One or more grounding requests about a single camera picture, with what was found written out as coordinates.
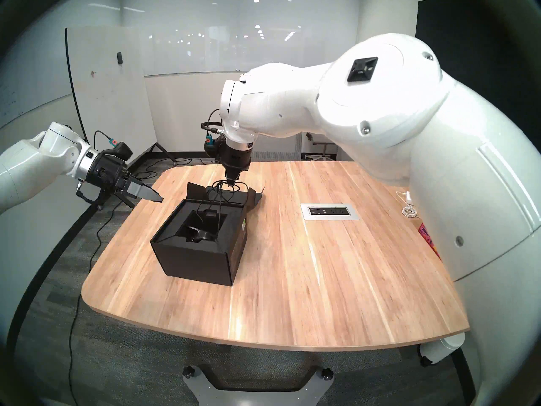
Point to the grey office chair with armrests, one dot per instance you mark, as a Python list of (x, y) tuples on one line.
[(323, 149)]

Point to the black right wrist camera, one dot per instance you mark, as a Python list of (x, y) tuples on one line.
[(211, 147)]

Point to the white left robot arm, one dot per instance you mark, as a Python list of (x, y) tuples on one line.
[(29, 168)]

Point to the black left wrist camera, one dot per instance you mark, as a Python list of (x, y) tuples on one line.
[(118, 151)]

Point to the wall-mounted glass whiteboard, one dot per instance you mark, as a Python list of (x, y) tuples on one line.
[(245, 37)]

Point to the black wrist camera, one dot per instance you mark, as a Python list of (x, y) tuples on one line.
[(211, 147), (118, 151)]

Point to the grey ribbed mesh chair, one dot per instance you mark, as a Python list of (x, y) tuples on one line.
[(277, 149)]

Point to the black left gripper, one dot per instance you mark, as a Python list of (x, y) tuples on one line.
[(112, 172)]

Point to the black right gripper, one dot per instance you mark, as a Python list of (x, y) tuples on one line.
[(234, 157)]

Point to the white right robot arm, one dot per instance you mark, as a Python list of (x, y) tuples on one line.
[(401, 134)]

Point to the black cardboard box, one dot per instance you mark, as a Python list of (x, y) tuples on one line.
[(190, 261)]

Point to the large black wall screen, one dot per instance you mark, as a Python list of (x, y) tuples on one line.
[(473, 41)]

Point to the colourful floral tissue box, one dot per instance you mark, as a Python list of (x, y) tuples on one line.
[(429, 236)]

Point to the white freestanding whiteboard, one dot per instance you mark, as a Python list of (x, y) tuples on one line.
[(110, 109)]

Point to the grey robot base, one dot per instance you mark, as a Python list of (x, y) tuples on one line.
[(200, 390)]

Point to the silver table power outlet panel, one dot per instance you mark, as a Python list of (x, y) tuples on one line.
[(329, 211)]

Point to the glass whiteboard with blue writing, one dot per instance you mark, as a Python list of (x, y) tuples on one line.
[(21, 75)]

